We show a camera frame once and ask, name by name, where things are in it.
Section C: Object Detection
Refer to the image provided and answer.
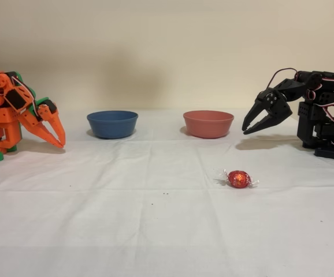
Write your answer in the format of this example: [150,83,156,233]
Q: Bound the red candy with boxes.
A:
[213,168,260,190]

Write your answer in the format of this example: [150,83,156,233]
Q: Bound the red bowl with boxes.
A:
[183,110,235,139]

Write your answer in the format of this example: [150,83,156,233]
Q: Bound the blue bowl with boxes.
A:
[86,110,139,140]

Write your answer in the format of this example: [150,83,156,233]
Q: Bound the white tablecloth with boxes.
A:
[0,108,334,277]

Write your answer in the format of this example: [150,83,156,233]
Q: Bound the orange arm servo cable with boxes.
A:
[9,73,40,117]

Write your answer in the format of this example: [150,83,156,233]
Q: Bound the dark arm base plate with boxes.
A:
[314,143,334,161]

